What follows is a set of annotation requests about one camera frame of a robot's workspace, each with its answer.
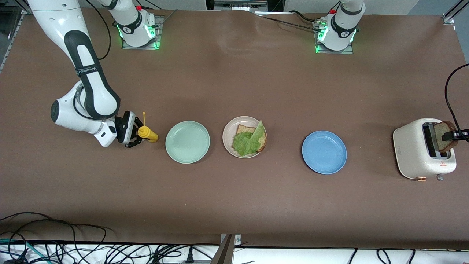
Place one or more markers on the aluminium frame strut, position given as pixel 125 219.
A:
pixel 12 40
pixel 449 17

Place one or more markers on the aluminium frame with black box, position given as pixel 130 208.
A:
pixel 240 5

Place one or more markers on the green lettuce leaf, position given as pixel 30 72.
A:
pixel 247 145

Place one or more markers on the grey metal table bracket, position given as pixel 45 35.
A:
pixel 225 253

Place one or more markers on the grey power strip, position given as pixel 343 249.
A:
pixel 201 262

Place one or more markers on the white two-slot toaster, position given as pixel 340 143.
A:
pixel 410 146

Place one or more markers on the brown table cover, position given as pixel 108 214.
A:
pixel 234 201

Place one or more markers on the brown bread slice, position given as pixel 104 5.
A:
pixel 243 129
pixel 444 146

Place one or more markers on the yellow mustard squeeze bottle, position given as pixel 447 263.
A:
pixel 150 135

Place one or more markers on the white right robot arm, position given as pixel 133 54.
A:
pixel 93 91

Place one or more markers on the beige plate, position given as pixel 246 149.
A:
pixel 227 137

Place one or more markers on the mint green plate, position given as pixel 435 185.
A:
pixel 187 142

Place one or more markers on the blue plate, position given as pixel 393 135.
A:
pixel 324 152

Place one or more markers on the black power plug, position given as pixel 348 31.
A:
pixel 189 255

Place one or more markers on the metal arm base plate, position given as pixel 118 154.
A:
pixel 159 36
pixel 350 51

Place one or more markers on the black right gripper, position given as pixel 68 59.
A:
pixel 121 129

